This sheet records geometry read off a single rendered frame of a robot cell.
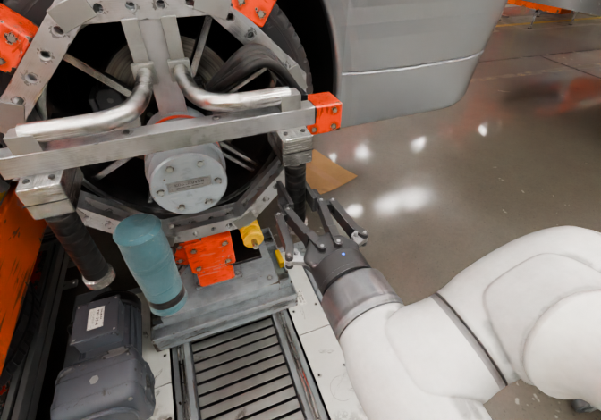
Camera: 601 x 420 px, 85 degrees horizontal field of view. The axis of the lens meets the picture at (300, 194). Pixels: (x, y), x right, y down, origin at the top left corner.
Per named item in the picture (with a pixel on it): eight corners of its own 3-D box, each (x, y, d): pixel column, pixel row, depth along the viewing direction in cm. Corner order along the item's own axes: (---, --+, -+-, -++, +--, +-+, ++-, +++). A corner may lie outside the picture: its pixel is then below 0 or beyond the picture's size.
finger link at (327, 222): (334, 244, 46) (343, 243, 46) (317, 194, 55) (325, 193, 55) (332, 262, 49) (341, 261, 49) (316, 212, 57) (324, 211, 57)
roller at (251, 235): (243, 189, 114) (241, 176, 111) (266, 251, 93) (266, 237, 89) (226, 194, 113) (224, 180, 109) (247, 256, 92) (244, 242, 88)
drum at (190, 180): (216, 152, 78) (206, 95, 69) (236, 208, 63) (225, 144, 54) (154, 163, 74) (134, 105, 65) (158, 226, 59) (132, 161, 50)
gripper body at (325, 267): (319, 313, 44) (295, 262, 51) (374, 293, 47) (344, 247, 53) (321, 280, 40) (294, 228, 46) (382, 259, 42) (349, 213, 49)
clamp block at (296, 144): (293, 136, 60) (293, 108, 56) (313, 162, 53) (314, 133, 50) (266, 141, 58) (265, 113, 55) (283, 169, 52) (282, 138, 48)
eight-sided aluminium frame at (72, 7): (297, 197, 96) (296, -24, 62) (306, 212, 91) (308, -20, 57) (91, 247, 81) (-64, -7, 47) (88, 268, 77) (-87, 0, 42)
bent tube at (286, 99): (266, 70, 64) (262, 8, 57) (301, 110, 50) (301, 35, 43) (172, 81, 59) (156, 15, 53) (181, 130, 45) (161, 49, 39)
